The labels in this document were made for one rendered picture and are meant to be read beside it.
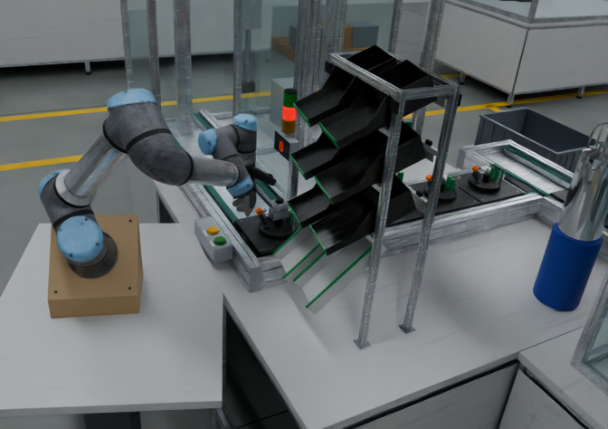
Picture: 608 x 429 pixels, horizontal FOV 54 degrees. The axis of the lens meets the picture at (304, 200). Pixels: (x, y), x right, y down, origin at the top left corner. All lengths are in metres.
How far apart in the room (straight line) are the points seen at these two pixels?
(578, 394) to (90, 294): 1.46
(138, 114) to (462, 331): 1.19
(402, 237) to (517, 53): 4.68
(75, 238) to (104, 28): 5.25
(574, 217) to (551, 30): 4.96
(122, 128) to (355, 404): 0.94
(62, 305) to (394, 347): 1.01
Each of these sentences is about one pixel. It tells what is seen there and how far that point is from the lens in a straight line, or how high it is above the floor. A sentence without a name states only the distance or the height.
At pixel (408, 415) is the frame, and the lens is 1.83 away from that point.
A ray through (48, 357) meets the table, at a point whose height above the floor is 0.86.
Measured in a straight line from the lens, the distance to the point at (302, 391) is 1.70.
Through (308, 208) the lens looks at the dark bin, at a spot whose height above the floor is 1.21.
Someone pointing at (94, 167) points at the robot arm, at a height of 1.39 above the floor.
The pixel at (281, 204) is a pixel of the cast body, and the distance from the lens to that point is 2.06.
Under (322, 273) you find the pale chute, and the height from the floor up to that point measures 1.05.
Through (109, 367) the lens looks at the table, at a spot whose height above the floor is 0.86.
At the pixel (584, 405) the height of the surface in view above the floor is 0.86.
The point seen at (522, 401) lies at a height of 0.71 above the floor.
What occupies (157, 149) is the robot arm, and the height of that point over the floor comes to 1.51.
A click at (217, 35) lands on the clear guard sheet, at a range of 3.23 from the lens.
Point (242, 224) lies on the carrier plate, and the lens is 2.15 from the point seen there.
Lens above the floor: 2.11
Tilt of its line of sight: 29 degrees down
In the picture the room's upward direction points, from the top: 4 degrees clockwise
